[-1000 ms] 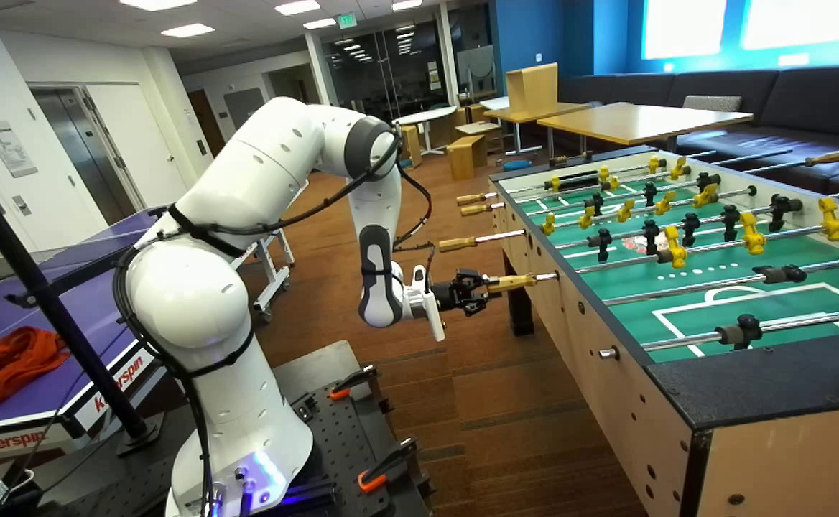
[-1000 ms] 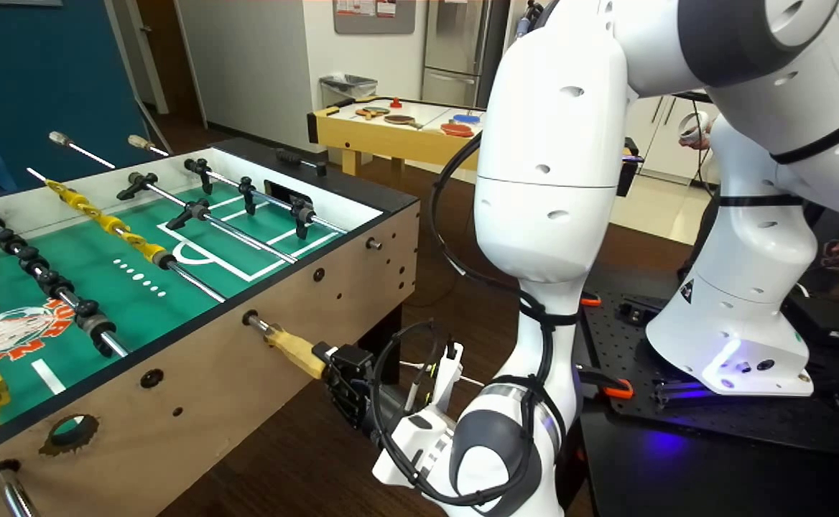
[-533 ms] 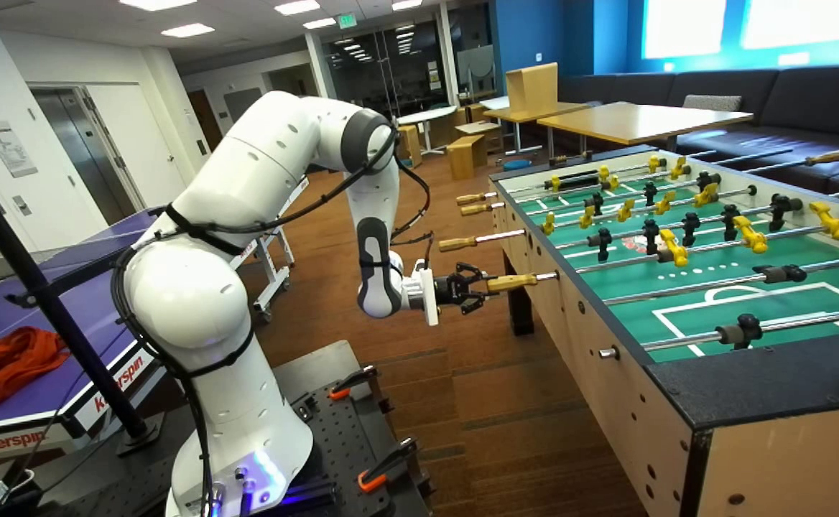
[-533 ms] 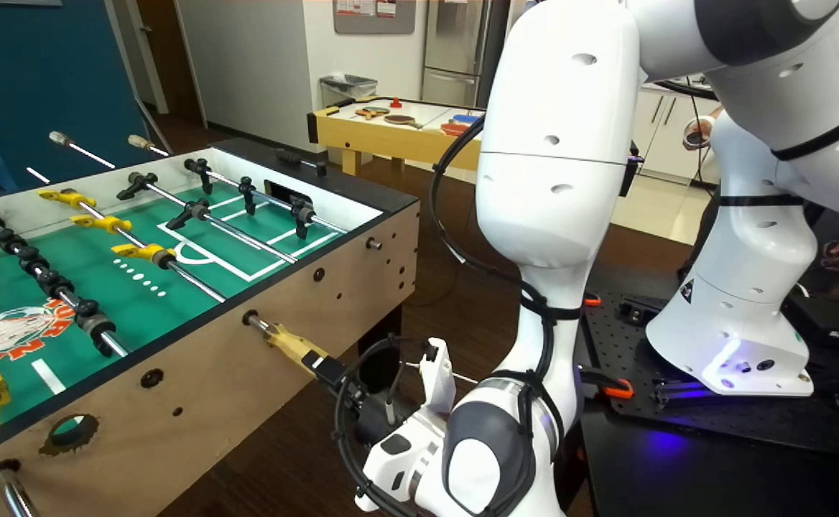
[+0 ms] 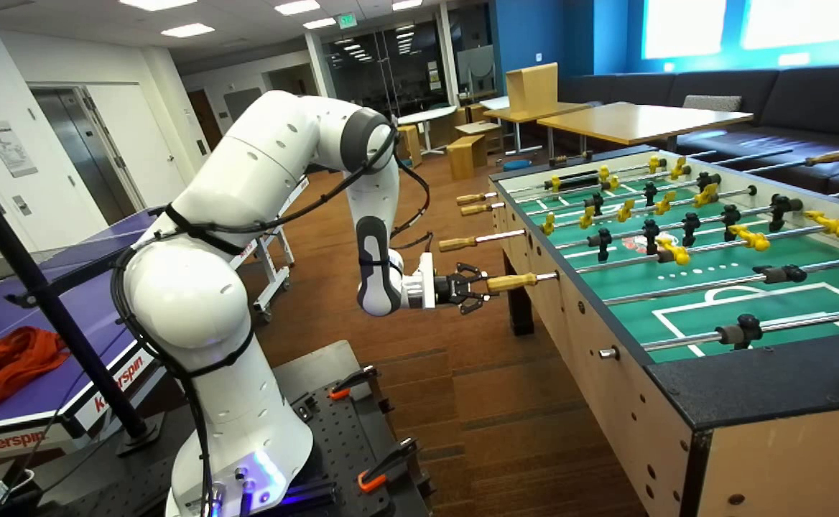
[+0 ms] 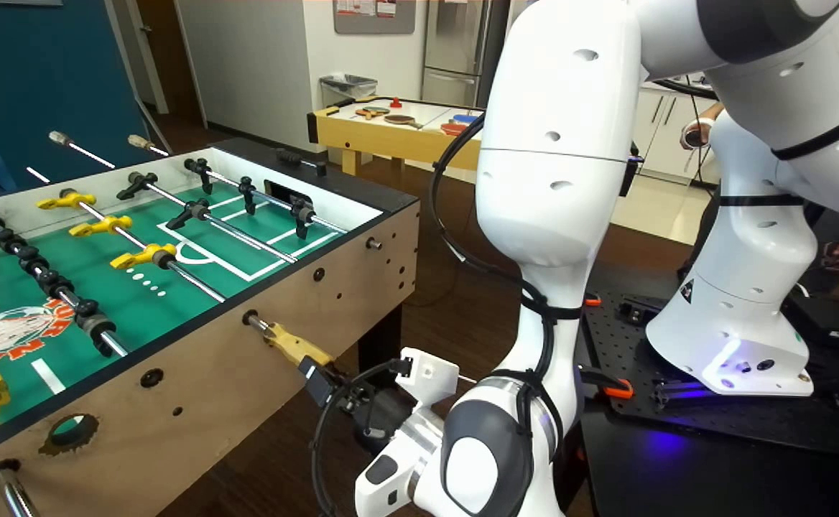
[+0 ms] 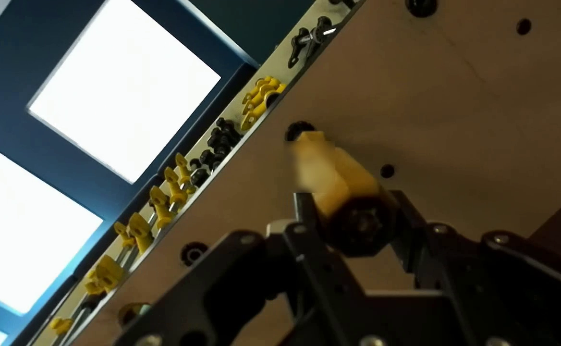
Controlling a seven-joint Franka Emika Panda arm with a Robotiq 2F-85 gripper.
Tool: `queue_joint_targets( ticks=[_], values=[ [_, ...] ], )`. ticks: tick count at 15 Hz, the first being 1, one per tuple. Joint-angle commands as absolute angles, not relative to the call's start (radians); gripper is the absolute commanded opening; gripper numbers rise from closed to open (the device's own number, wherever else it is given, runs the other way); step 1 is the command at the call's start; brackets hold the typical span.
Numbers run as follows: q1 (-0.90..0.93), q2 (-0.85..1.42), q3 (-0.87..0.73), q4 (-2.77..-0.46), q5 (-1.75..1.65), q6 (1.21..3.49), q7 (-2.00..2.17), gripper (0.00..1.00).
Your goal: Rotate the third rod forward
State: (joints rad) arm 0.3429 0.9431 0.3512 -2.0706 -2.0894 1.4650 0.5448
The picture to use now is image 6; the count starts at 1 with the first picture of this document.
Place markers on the yellow wooden table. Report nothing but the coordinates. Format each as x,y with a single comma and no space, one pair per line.
391,145

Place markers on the black goalie foosball rod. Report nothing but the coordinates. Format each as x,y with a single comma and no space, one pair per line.
247,193

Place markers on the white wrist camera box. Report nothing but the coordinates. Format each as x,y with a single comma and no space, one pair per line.
431,374

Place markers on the wooden paddle set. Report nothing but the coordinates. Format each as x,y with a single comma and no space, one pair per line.
374,114

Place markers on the black five-man foosball rod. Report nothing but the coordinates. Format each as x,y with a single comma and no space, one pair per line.
46,276

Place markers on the dark table tennis paddle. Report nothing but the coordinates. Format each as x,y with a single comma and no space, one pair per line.
404,122

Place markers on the grey plastic crate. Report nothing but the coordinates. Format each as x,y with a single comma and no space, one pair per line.
348,89

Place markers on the blue flat table item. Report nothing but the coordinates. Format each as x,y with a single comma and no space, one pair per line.
467,115

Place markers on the wooden foosball table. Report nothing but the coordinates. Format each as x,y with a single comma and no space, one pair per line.
229,404

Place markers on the red table tennis paddle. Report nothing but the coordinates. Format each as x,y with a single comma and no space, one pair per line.
459,128

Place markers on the black two-man foosball rod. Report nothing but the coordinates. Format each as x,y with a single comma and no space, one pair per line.
187,213

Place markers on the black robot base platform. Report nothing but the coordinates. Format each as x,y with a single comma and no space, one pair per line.
822,421

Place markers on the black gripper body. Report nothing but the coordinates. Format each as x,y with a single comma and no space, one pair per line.
381,405

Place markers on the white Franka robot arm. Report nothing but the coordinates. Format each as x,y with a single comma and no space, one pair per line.
552,145

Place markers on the yellow three-man foosball rod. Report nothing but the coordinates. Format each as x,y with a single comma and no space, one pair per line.
279,338

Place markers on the stainless steel refrigerator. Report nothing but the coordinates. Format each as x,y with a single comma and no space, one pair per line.
459,48

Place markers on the grey bulletin board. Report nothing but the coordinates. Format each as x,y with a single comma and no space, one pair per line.
374,25

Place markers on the small red table item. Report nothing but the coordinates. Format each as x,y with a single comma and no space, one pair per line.
394,105

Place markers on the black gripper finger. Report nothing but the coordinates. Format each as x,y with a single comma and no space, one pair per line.
322,387

